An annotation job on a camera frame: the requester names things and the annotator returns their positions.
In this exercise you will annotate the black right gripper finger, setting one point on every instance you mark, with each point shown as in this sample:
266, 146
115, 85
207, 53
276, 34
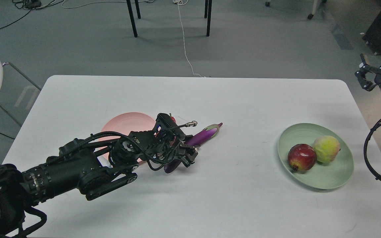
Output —
361, 74

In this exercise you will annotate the yellow green peach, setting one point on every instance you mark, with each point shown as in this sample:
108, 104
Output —
326, 148

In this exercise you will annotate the green plate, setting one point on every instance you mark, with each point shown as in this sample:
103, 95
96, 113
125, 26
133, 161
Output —
322, 175

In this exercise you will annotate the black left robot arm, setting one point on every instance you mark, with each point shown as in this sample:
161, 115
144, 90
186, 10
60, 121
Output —
95, 166

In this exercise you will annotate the red pomegranate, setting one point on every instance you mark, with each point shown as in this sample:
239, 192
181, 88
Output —
301, 157

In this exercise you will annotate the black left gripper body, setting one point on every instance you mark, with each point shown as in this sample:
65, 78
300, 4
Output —
171, 153

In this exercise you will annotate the pink plate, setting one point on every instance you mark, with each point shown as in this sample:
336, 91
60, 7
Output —
130, 121

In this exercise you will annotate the red chili pepper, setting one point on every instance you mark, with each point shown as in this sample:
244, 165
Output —
164, 125

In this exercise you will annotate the purple eggplant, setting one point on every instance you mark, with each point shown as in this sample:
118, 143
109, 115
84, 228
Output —
197, 140

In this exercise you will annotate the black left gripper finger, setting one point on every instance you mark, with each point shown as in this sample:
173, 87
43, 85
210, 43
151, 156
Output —
188, 151
187, 159

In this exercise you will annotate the black table leg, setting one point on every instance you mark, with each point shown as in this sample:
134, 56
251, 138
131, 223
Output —
138, 9
131, 16
206, 9
209, 18

